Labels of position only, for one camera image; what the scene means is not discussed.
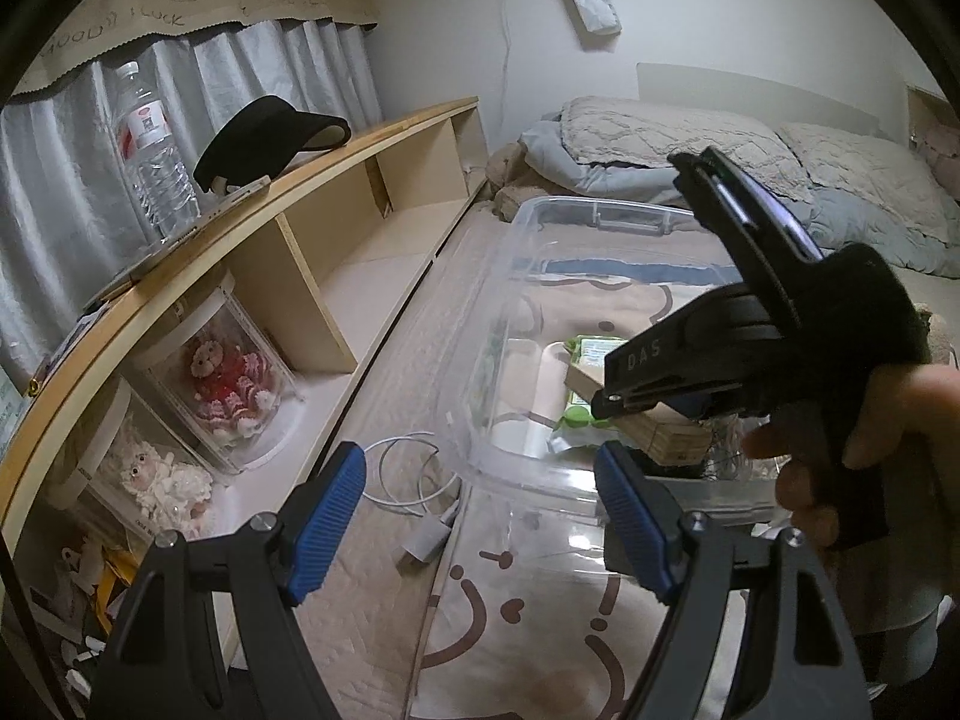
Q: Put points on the grey beige quilted duvet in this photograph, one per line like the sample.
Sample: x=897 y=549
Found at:
x=622 y=157

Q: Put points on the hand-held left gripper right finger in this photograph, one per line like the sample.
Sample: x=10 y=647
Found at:
x=637 y=525

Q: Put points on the yellow paper bag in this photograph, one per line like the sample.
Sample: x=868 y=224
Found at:
x=112 y=577

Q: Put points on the clear plastic storage bin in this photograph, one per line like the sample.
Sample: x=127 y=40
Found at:
x=517 y=360

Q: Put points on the pink fabric pile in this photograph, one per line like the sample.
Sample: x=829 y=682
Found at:
x=943 y=150

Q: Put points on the clear water bottle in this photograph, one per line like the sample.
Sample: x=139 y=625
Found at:
x=150 y=150

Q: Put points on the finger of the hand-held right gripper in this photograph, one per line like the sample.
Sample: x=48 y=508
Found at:
x=660 y=360
x=742 y=232

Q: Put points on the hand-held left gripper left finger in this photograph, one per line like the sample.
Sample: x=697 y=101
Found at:
x=330 y=517

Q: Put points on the green dotted white packet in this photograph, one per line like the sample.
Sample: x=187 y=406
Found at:
x=589 y=351

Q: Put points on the black sun visor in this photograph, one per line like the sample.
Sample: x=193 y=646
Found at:
x=262 y=139

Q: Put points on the silver curtain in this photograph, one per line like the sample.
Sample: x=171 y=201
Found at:
x=67 y=187

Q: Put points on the white doll display case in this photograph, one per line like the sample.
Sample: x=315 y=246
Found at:
x=161 y=480

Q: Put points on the wooden block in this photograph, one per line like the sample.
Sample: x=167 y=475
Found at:
x=667 y=439

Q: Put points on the white headboard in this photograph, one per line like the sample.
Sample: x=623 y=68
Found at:
x=750 y=86

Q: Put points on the white charger adapter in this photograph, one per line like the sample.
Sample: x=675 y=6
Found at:
x=424 y=544

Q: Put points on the wooden bedside shelf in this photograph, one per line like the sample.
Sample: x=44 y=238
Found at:
x=337 y=240

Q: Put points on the person's right hand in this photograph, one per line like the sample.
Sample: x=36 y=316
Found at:
x=907 y=412

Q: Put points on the red dress doll display case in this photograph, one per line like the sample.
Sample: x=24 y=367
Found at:
x=225 y=390

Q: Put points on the beige quilted pillow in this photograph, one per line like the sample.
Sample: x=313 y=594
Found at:
x=862 y=165

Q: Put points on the wooden cabinet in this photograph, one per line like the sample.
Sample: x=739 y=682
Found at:
x=926 y=101

